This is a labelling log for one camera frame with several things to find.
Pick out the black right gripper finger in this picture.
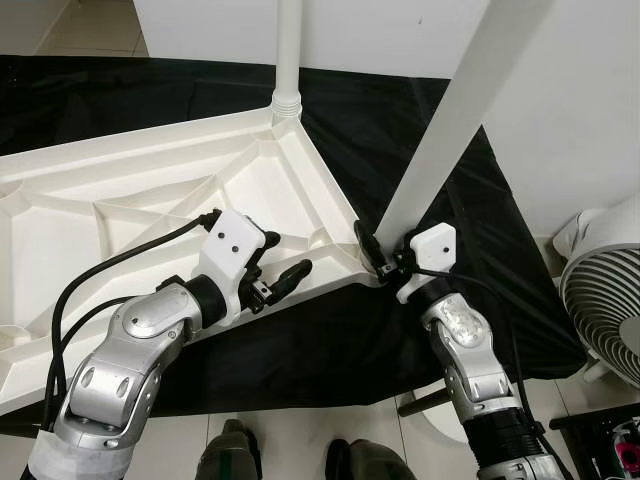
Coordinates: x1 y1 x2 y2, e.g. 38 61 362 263
354 220 387 274

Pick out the white plastic table leg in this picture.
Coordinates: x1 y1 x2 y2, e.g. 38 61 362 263
272 0 304 119
375 0 556 251

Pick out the white plastic table top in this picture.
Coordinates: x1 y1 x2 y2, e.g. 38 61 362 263
0 95 391 416

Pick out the black tablecloth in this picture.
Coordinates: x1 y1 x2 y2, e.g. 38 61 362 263
0 55 589 421

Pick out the black metal table leg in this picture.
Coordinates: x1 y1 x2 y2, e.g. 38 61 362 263
398 385 451 417

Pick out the white round floor base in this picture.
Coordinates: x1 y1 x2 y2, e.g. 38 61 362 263
425 385 481 446

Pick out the dark grey robot left foot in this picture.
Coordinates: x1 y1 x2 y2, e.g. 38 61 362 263
195 420 263 480

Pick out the dark grey robot foot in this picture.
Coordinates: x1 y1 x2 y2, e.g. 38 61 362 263
195 420 263 480
325 438 416 480

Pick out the dark grey robot right foot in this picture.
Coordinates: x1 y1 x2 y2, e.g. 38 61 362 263
325 438 416 480

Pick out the white floor fan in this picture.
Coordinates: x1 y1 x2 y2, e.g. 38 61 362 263
555 195 640 386

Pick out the magenta round object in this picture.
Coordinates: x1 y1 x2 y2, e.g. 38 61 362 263
612 445 640 476

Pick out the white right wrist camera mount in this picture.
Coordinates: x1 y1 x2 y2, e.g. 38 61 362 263
395 222 459 303

